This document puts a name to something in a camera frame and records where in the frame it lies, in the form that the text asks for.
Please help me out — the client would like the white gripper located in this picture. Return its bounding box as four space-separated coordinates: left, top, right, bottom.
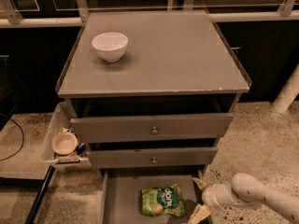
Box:
188 177 234 224

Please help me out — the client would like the green rice chip bag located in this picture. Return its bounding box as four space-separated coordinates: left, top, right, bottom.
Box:
141 184 185 217

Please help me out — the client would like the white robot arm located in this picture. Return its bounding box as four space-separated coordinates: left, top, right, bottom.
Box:
194 68 299 224

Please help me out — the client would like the grey bottom drawer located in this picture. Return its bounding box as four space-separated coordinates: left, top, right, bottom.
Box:
98 166 203 224

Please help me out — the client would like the grey drawer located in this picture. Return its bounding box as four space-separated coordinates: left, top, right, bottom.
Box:
88 147 218 169
98 166 203 224
71 113 233 143

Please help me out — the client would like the grey middle drawer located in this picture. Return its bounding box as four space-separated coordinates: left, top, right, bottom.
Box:
88 147 218 169

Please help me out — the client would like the grey drawer cabinet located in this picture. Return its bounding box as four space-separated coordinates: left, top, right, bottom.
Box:
55 10 252 224

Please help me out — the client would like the grey top drawer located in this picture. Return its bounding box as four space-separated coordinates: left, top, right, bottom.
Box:
71 113 233 143

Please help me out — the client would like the small beige bowl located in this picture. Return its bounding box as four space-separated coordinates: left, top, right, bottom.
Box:
51 132 78 155

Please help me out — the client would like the clear plastic storage bin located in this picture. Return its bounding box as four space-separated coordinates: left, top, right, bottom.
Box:
42 102 91 171

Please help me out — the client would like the white ceramic bowl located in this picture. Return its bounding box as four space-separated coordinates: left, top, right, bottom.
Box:
92 32 128 62

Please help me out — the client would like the black floor cable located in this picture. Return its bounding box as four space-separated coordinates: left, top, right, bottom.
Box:
0 112 25 162

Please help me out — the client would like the metal railing frame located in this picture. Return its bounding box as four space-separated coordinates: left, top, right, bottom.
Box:
0 0 299 27

